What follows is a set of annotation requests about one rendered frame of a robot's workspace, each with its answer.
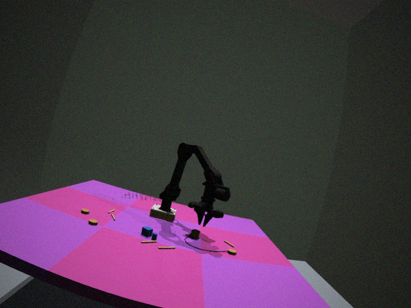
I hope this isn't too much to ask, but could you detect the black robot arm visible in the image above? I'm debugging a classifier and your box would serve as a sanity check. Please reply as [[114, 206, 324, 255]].
[[159, 142, 230, 212]]

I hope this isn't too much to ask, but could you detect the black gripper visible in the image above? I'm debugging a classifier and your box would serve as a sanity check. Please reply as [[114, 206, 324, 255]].
[[188, 195, 223, 227]]

